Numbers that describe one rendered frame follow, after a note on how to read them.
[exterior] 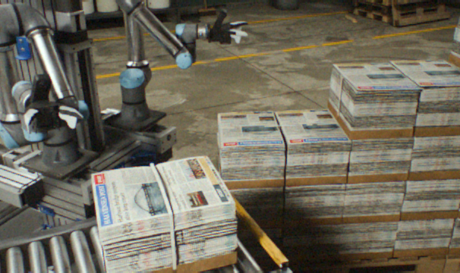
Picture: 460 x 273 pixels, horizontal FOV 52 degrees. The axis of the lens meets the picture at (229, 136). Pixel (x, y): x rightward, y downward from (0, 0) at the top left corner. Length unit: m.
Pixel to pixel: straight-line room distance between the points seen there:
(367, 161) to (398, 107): 0.28
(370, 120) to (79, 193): 1.27
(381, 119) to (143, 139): 1.12
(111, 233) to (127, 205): 0.10
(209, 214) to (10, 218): 1.78
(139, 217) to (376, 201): 1.37
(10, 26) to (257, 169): 1.14
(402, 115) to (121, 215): 1.34
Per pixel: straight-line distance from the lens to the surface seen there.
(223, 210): 1.32
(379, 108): 2.12
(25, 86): 1.64
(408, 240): 2.58
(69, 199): 2.07
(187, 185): 1.39
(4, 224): 2.88
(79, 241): 1.62
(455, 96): 2.25
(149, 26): 2.21
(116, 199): 1.36
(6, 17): 1.82
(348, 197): 2.29
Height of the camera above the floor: 1.77
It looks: 26 degrees down
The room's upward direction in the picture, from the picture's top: straight up
